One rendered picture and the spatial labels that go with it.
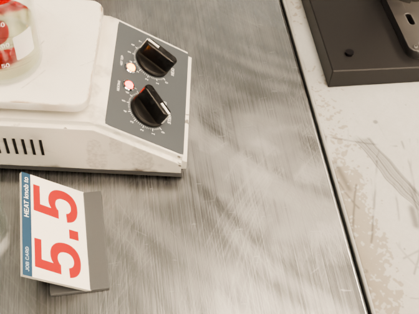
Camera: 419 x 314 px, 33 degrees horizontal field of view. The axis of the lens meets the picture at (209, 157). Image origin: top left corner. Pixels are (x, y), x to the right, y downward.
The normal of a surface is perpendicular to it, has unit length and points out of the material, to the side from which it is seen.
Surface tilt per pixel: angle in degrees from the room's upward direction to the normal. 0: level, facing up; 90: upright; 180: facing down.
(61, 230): 40
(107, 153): 90
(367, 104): 0
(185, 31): 0
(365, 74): 90
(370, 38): 1
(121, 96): 30
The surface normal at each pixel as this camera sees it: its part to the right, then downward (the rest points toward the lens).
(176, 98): 0.55, -0.49
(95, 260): 0.06, -0.59
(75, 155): -0.02, 0.80
